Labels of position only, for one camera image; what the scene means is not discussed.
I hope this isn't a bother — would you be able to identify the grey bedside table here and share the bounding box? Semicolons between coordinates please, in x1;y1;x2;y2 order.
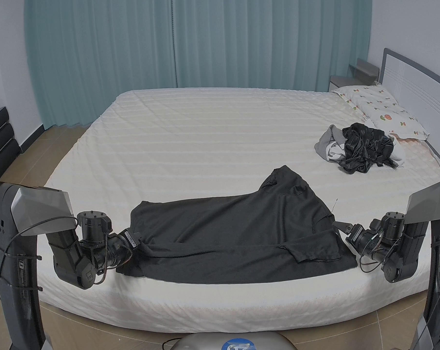
329;58;380;91

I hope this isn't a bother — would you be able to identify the blue-green curtain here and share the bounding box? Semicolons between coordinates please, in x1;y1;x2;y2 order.
172;0;373;93
25;0;178;128

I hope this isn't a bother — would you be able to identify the pile of clothes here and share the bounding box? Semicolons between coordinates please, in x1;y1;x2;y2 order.
314;122;406;175

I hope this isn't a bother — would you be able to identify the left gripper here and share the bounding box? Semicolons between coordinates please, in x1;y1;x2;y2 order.
108;228;141;268

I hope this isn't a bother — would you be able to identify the black T-shirt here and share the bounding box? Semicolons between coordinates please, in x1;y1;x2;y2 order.
116;165;358;285

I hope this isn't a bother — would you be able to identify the white printed pillow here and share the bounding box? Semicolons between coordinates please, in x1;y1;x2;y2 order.
331;84;430;140

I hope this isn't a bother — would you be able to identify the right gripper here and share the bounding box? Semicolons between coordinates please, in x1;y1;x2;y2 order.
345;224;381;261

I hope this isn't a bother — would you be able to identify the bed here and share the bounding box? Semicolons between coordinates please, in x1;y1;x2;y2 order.
9;48;440;334

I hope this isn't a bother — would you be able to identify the black chest of drawers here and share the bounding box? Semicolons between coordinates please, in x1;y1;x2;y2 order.
0;107;23;196

